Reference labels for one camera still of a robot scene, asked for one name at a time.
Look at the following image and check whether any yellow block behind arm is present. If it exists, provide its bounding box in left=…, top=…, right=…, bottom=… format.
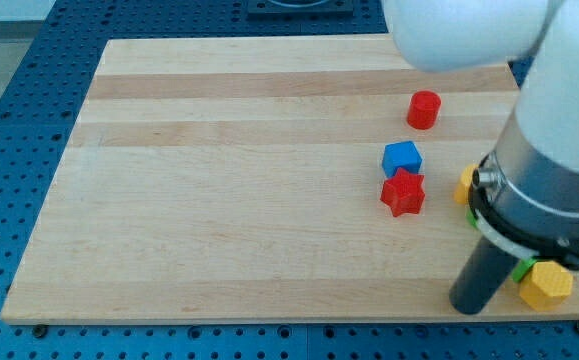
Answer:
left=453, top=164, right=478, bottom=205

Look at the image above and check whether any green star block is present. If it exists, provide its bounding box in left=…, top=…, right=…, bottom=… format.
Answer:
left=466, top=208, right=538, bottom=283

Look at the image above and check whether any wooden board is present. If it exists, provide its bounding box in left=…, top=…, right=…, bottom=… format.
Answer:
left=0, top=33, right=579, bottom=326

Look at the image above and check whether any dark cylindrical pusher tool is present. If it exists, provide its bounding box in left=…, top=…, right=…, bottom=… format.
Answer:
left=449, top=237, right=519, bottom=315

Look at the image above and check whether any red cylinder block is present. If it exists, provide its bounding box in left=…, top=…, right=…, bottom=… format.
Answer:
left=406, top=90, right=442, bottom=130

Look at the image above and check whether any red star block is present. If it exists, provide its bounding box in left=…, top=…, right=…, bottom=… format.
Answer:
left=380, top=168, right=425, bottom=217

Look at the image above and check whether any blue cube block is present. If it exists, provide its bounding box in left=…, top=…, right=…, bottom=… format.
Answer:
left=381, top=141, right=422, bottom=178

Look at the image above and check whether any yellow hexagon block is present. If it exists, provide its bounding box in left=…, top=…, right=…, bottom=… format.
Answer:
left=518, top=261, right=574, bottom=312

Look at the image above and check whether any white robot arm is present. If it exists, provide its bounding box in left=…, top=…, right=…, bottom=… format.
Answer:
left=384, top=0, right=579, bottom=270

